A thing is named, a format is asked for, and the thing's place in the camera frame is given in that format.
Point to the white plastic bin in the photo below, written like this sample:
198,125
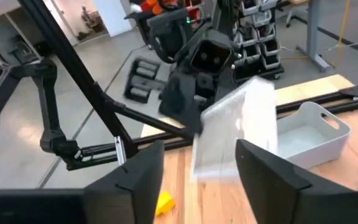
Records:
309,140

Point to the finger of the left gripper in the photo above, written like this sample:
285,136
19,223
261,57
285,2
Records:
194,126

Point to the grey office desk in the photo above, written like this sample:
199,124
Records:
2,40

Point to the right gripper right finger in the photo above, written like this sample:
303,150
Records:
275,193

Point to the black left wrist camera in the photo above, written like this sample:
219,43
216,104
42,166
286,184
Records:
211,57

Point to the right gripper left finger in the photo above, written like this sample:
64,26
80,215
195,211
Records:
120,202

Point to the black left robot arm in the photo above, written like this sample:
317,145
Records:
169,34

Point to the grey desk foot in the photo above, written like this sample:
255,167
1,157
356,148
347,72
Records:
313,34

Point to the black floor tray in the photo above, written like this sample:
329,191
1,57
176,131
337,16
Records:
143,79

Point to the brown decor shelf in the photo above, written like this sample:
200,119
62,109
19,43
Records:
90,21

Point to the black rack with grey bins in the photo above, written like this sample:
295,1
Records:
259,40

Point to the small yellow toy brick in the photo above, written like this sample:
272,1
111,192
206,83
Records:
164,203

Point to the clear grey plastic bin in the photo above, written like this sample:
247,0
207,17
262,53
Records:
228,140

